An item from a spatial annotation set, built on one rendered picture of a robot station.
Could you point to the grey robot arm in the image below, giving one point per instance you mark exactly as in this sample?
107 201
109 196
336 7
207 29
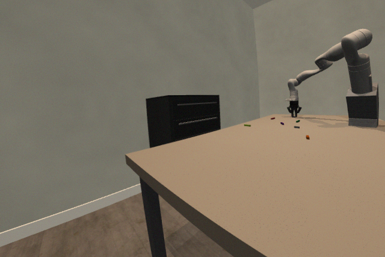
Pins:
358 64

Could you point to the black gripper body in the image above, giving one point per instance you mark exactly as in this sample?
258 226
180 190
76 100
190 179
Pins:
294 104

